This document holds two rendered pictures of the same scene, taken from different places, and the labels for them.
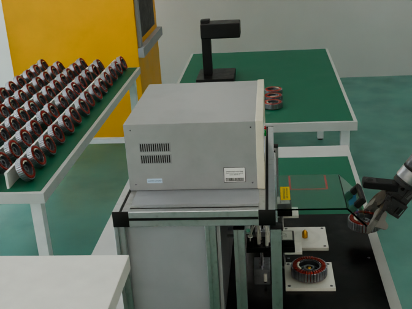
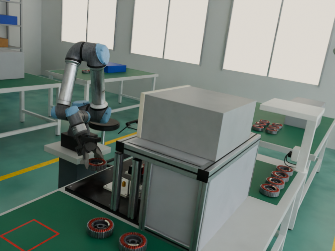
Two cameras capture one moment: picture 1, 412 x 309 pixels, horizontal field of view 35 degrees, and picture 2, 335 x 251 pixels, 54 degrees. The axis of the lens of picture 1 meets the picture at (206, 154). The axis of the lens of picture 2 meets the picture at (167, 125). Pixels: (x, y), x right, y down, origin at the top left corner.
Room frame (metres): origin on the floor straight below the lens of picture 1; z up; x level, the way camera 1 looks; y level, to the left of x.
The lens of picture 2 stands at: (3.35, 0.47, 1.60)
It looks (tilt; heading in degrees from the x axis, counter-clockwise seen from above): 16 degrees down; 203
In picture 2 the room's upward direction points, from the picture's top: 7 degrees clockwise
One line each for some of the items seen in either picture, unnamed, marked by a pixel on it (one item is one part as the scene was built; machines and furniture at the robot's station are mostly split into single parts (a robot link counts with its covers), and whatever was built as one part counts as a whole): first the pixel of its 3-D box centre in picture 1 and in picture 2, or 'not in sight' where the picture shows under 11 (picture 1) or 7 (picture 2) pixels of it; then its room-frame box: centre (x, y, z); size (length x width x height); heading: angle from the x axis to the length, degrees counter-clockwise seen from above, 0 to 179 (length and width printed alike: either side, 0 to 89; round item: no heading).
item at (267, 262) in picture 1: (262, 270); not in sight; (1.75, -0.15, 0.80); 0.08 x 0.05 x 0.06; 174
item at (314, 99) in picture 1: (258, 132); not in sight; (4.23, -0.38, 0.38); 1.85 x 1.10 x 0.75; 174
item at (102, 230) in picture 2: not in sight; (100, 227); (2.33, -0.21, 0.77); 0.11 x 0.11 x 0.04
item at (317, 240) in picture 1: (305, 238); (123, 187); (1.97, -0.32, 0.78); 0.15 x 0.15 x 0.01; 84
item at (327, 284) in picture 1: (309, 276); not in sight; (1.73, -0.30, 0.78); 0.15 x 0.15 x 0.01; 84
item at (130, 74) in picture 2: not in sight; (106, 93); (-1.50, -2.85, 0.38); 1.90 x 0.90 x 0.75; 174
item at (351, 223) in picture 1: (364, 221); (96, 164); (1.95, -0.52, 0.84); 0.11 x 0.11 x 0.04
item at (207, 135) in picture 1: (202, 131); (199, 117); (1.90, 0.01, 1.22); 0.44 x 0.39 x 0.20; 174
